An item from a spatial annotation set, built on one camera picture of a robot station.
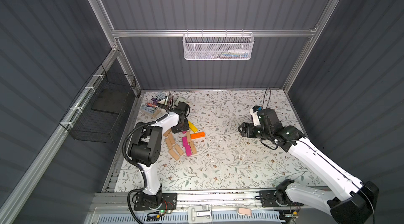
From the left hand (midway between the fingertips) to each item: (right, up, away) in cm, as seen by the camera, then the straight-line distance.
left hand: (184, 129), depth 97 cm
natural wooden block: (-5, -13, -8) cm, 16 cm away
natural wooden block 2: (+6, -11, -6) cm, 14 cm away
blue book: (-25, +14, +11) cm, 30 cm away
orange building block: (+7, -4, -1) cm, 8 cm away
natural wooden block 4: (-8, -9, -5) cm, 13 cm away
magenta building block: (+3, -11, -7) cm, 14 cm away
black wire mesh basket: (-38, +10, -25) cm, 46 cm away
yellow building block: (+5, +1, +2) cm, 6 cm away
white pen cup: (-11, +18, +3) cm, 21 cm away
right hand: (+33, +4, -20) cm, 39 cm away
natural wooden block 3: (-2, -11, -6) cm, 13 cm away
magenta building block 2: (+1, -7, -3) cm, 8 cm away
